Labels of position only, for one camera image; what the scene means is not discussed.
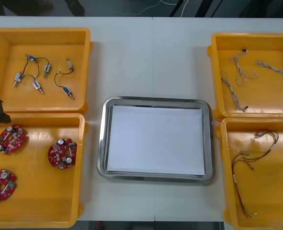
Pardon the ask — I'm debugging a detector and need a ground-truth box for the white paper sheet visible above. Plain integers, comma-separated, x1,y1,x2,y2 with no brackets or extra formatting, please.
106,105,206,175

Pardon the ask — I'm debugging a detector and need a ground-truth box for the red and green-yellow wire harness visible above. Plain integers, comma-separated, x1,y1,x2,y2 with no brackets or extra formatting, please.
231,130,280,219

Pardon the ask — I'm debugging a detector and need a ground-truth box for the white floor cable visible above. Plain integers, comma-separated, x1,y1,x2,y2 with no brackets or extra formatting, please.
180,0,190,15

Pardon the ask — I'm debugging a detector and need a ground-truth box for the yellow-orange plastic bin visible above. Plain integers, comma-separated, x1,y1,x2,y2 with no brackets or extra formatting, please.
0,27,94,115
0,112,89,230
215,116,283,230
207,32,283,122

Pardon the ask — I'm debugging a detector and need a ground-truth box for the steel tray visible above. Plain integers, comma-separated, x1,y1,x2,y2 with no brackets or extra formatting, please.
96,95,215,184

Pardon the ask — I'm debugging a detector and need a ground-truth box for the pale label metal solenoid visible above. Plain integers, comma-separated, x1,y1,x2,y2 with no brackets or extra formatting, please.
57,57,74,75

